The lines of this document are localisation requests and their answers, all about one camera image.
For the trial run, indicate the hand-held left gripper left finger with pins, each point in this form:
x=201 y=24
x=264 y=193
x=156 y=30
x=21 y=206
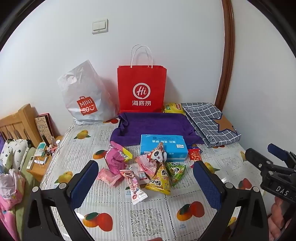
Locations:
x=84 y=185

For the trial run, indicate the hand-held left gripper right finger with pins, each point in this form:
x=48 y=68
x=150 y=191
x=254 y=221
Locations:
x=208 y=183

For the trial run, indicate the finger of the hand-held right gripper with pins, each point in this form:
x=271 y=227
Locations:
x=257 y=161
x=281 y=153

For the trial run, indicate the pale pink snack packet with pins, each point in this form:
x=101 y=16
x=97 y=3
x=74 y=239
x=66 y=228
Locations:
x=107 y=176

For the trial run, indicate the small red snack packet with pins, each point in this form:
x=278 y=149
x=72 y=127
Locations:
x=194 y=154

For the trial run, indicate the green snack packet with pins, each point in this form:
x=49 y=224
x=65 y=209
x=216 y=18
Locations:
x=177 y=172

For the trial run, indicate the magenta snack packet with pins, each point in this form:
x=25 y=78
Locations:
x=115 y=160

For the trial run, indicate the yellow triangular snack packet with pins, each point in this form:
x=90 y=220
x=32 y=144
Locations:
x=159 y=182

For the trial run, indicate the pink white candy stick packet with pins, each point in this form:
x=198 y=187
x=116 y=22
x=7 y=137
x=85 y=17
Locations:
x=133 y=187

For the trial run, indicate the pink panda triangular packet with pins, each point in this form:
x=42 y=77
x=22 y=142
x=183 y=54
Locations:
x=152 y=160

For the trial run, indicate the pink knitted cushion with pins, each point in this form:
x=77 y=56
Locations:
x=279 y=214

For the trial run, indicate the wooden nightstand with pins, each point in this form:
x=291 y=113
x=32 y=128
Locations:
x=44 y=169

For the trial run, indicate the white tube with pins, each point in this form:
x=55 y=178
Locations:
x=38 y=161

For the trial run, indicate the fruit print tablecloth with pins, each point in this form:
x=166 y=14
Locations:
x=129 y=217

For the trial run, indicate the teal white box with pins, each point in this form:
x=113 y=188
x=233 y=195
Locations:
x=40 y=148

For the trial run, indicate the white remote control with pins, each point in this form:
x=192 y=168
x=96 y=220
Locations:
x=30 y=162

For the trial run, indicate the blue tissue pack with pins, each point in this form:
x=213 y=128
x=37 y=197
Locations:
x=161 y=141

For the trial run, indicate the grey plaid cloth with star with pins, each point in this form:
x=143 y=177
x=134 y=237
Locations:
x=203 y=120

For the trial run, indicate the dark red book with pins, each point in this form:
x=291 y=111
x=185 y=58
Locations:
x=52 y=126

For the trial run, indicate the patterned brown notebook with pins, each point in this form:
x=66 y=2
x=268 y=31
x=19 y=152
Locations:
x=42 y=129

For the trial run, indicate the pink bedding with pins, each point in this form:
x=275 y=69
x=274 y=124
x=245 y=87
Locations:
x=9 y=192

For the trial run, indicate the white pillow with black flowers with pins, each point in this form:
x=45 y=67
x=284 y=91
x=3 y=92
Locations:
x=11 y=150

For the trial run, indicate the yellow snack bag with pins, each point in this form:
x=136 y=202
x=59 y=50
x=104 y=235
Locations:
x=173 y=109

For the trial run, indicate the purple towel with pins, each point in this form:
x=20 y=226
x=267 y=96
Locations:
x=150 y=125

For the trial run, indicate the white plastic shopping bag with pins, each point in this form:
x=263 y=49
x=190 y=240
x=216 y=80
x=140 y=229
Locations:
x=87 y=92

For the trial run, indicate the wooden headboard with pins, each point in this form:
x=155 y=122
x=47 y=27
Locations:
x=17 y=120

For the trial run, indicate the red paper bag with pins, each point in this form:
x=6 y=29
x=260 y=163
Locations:
x=129 y=76

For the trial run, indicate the brown wooden door frame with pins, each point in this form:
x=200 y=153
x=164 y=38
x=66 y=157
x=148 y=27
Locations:
x=227 y=58

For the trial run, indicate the white light switch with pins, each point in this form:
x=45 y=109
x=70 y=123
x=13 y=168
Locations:
x=100 y=26

